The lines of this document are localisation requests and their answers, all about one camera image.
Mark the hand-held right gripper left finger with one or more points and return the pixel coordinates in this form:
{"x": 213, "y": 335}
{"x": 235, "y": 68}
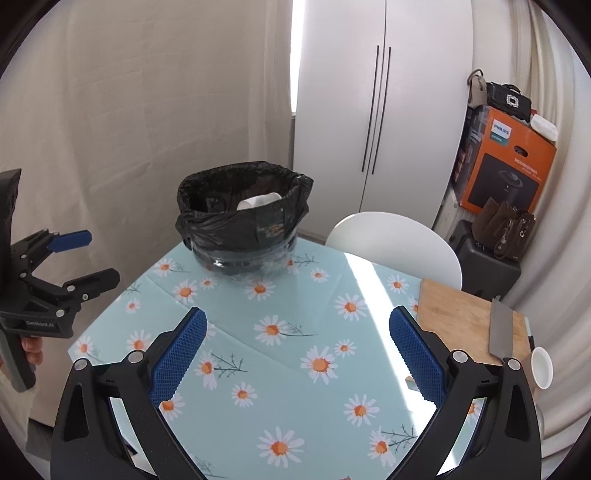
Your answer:
{"x": 180, "y": 360}

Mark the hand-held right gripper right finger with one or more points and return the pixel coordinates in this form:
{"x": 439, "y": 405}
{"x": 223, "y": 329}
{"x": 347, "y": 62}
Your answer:
{"x": 415, "y": 360}

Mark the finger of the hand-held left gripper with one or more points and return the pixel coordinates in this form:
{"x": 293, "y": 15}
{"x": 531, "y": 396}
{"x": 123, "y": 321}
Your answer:
{"x": 69, "y": 241}
{"x": 92, "y": 282}

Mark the clear plastic trash bin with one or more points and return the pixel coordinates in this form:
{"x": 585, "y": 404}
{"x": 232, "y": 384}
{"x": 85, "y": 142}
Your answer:
{"x": 240, "y": 267}

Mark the bin with black bag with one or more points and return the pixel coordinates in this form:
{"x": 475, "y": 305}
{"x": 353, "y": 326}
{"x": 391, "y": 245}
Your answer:
{"x": 221, "y": 226}

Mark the white paper cup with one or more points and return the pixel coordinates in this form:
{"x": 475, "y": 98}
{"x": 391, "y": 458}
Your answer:
{"x": 261, "y": 201}

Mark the person's left hand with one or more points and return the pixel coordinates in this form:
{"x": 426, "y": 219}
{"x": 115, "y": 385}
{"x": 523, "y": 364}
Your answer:
{"x": 33, "y": 350}

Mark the wooden cutting board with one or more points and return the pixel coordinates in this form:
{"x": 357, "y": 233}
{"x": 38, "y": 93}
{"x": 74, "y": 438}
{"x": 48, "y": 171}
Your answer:
{"x": 457, "y": 318}

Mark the kitchen cleaver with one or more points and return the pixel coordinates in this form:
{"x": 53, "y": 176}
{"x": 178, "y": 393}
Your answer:
{"x": 502, "y": 327}

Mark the black suitcase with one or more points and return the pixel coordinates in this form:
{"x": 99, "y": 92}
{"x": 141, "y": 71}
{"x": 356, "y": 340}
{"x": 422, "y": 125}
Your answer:
{"x": 480, "y": 272}

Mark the white chair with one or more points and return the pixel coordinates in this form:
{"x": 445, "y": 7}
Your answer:
{"x": 397, "y": 244}

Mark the small white cup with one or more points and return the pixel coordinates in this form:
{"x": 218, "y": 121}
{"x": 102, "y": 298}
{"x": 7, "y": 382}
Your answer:
{"x": 541, "y": 367}

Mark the beige backdrop cloth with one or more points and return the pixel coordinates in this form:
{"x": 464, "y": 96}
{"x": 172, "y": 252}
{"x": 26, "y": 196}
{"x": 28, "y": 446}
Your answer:
{"x": 138, "y": 115}

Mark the brown handbag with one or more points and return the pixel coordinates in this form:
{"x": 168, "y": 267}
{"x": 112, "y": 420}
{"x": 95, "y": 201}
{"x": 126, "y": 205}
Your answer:
{"x": 505, "y": 230}

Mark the white curtain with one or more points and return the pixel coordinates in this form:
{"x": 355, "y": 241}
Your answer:
{"x": 565, "y": 230}

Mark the orange cardboard box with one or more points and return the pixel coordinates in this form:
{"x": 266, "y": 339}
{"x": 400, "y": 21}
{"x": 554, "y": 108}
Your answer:
{"x": 508, "y": 170}

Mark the white wardrobe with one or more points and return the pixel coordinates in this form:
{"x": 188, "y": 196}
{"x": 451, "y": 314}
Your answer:
{"x": 369, "y": 115}

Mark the white case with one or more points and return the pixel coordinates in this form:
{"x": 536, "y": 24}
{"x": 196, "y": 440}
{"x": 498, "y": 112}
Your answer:
{"x": 544, "y": 127}

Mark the black bag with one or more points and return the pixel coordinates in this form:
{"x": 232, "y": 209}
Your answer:
{"x": 508, "y": 101}

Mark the beige bag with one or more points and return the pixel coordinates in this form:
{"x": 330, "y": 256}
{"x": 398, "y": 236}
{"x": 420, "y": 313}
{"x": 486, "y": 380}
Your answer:
{"x": 476, "y": 90}

